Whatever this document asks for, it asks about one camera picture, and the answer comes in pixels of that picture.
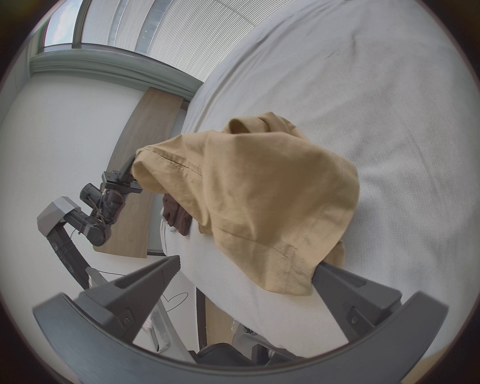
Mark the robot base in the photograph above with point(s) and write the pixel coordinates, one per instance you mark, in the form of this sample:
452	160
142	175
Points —
161	330

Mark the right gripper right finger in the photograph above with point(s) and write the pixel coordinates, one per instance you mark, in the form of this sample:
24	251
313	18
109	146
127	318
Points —
352	303

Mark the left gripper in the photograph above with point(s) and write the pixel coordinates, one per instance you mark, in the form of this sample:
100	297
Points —
120	185

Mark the dark brown garment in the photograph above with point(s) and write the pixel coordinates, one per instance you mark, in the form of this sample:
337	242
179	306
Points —
180	219

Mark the bed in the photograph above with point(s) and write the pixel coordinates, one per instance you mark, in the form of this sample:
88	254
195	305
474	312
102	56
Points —
375	131

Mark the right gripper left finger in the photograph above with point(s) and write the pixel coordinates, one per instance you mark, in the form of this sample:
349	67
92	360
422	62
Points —
127	300

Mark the tan shorts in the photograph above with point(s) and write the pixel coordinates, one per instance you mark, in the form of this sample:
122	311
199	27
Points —
262	195

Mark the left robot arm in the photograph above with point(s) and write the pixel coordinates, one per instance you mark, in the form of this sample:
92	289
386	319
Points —
56	215

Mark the window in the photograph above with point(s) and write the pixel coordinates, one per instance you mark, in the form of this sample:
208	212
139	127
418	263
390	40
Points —
112	26

